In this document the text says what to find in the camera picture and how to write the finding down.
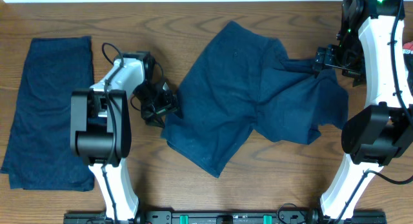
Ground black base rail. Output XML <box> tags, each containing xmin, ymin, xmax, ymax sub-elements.
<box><xmin>63</xmin><ymin>209</ymin><xmax>387</xmax><ymax>224</ymax></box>

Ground dark navy garment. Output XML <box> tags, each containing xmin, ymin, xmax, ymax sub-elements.
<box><xmin>1</xmin><ymin>36</ymin><xmax>94</xmax><ymax>192</ymax></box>

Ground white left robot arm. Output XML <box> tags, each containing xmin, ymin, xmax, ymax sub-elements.
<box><xmin>70</xmin><ymin>52</ymin><xmax>180</xmax><ymax>223</ymax></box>

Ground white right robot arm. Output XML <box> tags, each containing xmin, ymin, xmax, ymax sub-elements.
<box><xmin>305</xmin><ymin>0</ymin><xmax>412</xmax><ymax>223</ymax></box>

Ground dark blue shorts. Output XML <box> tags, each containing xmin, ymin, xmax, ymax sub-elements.
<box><xmin>161</xmin><ymin>22</ymin><xmax>348</xmax><ymax>177</ymax></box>

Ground red black clothes pile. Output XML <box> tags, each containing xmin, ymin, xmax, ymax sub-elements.
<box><xmin>403</xmin><ymin>42</ymin><xmax>413</xmax><ymax>88</ymax></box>

